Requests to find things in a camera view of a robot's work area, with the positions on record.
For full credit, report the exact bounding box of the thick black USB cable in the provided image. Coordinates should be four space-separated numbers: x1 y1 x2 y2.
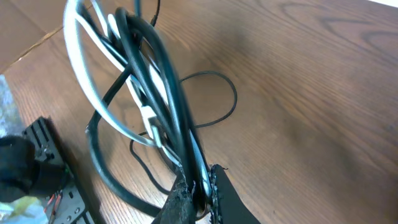
85 6 218 218

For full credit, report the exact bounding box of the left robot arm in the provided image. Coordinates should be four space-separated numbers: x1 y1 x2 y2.
1 136 69 203

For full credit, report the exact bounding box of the brown cardboard box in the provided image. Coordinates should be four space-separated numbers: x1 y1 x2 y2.
1 0 67 72

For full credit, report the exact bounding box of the white USB cable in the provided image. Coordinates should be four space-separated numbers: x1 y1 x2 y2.
63 0 183 167

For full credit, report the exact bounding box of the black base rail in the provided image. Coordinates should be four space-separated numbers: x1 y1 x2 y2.
22 116 104 224

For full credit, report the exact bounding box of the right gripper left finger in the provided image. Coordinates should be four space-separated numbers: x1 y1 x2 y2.
152 172 195 224

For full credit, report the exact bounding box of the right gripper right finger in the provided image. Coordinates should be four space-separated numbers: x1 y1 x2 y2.
210 164 260 224

